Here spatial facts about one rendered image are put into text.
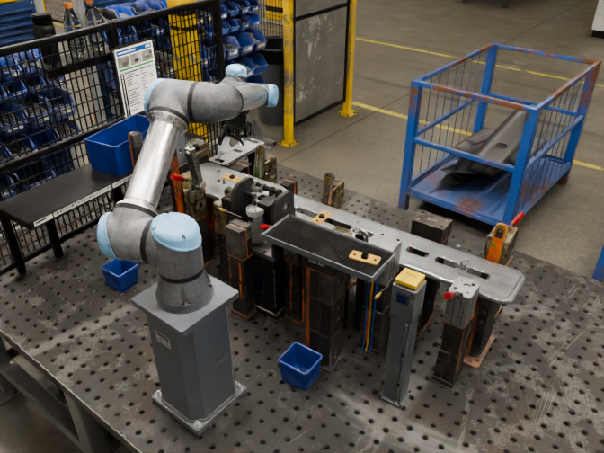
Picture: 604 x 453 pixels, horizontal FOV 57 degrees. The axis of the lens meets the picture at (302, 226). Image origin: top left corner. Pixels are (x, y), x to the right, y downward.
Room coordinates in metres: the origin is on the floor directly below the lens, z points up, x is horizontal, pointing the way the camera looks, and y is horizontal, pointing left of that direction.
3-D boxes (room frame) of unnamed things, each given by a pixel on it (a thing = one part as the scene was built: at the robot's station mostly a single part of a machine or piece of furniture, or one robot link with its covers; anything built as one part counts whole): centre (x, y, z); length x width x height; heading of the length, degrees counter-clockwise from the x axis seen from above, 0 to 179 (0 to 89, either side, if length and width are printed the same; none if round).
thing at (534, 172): (3.66, -1.37, 0.47); 1.20 x 0.80 x 0.95; 140
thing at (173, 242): (1.17, 0.32, 1.27); 0.13 x 0.12 x 0.14; 76
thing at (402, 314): (1.17, -0.29, 0.92); 0.08 x 0.08 x 0.44; 55
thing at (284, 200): (1.62, 0.13, 0.94); 0.18 x 0.13 x 0.49; 55
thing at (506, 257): (1.55, -0.66, 0.88); 0.15 x 0.11 x 0.36; 145
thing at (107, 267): (1.72, 0.70, 0.74); 0.11 x 0.10 x 0.09; 55
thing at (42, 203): (2.07, 0.78, 1.01); 0.90 x 0.22 x 0.03; 145
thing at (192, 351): (1.17, 0.31, 0.90); 0.21 x 0.21 x 0.40; 51
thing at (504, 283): (1.72, -0.09, 1.00); 1.38 x 0.22 x 0.02; 55
